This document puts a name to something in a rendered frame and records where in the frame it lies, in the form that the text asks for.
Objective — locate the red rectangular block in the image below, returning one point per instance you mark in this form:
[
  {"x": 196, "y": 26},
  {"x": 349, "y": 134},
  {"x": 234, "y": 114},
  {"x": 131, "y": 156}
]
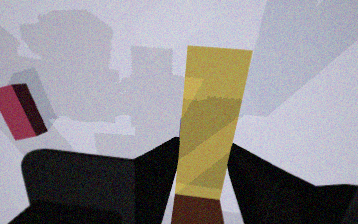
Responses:
[{"x": 20, "y": 112}]

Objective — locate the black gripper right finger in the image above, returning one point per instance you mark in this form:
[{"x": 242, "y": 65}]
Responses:
[{"x": 267, "y": 194}]

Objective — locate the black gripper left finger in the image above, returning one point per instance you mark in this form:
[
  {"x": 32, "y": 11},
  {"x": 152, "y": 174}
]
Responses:
[{"x": 138, "y": 189}]

